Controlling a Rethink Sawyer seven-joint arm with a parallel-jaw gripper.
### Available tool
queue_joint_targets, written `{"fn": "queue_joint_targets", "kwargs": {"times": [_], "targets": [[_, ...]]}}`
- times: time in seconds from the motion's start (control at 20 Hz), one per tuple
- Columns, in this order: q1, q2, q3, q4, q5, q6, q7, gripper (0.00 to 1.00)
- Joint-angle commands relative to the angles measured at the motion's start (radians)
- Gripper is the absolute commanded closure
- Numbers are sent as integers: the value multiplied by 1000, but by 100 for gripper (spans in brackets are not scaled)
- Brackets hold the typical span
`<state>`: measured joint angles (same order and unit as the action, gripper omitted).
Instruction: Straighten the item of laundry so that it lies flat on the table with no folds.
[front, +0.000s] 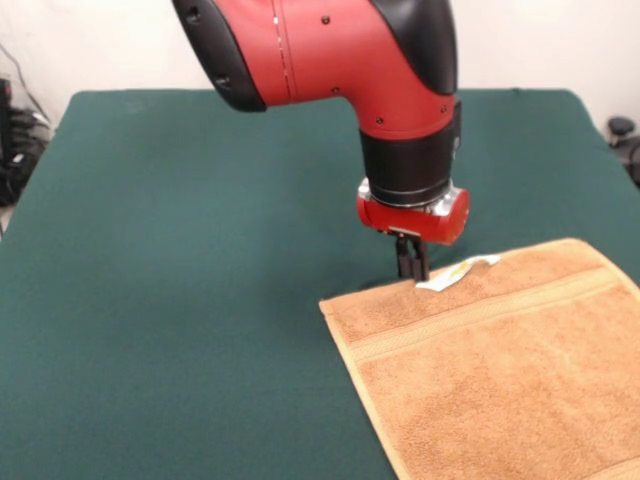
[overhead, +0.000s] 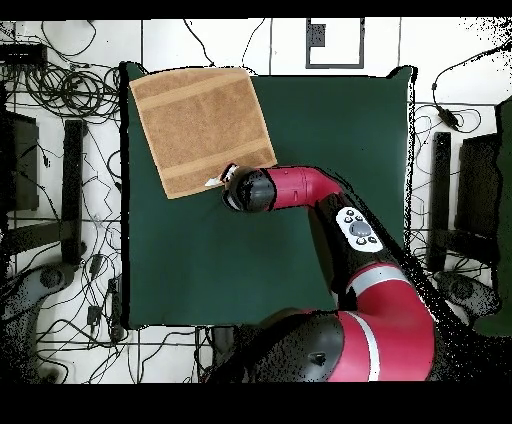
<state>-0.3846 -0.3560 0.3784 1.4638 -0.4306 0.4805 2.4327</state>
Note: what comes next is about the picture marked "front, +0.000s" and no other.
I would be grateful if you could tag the tan terry towel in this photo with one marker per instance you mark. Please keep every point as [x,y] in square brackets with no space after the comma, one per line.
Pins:
[500,390]

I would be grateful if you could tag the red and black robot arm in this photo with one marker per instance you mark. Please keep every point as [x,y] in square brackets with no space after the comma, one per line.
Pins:
[340,50]

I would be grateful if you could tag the dark green table cloth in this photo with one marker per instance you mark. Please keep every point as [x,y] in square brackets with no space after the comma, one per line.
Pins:
[150,300]

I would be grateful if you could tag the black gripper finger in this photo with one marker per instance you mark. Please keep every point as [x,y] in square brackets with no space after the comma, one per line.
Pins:
[403,257]
[421,262]

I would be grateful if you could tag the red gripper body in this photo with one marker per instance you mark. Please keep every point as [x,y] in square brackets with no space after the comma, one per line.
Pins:
[415,222]

